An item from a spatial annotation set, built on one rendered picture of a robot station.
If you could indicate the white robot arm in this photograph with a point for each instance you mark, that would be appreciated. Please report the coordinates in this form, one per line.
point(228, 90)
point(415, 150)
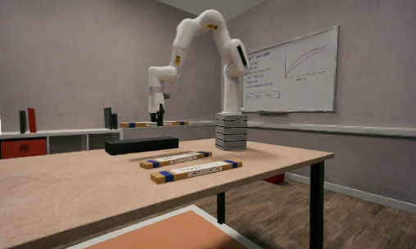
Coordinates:
point(240, 66)

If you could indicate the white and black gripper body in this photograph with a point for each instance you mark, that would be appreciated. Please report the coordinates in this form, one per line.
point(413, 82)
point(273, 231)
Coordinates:
point(154, 101)

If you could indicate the black rectangular slab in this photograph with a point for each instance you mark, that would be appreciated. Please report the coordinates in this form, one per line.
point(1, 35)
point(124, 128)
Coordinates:
point(122, 146)

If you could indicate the tan flat pack with white e6013 label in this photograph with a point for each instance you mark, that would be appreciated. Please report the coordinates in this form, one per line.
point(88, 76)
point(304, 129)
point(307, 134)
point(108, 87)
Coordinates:
point(192, 171)

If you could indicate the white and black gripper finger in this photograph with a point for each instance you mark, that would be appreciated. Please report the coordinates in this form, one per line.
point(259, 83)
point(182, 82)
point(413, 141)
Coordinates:
point(160, 116)
point(153, 117)

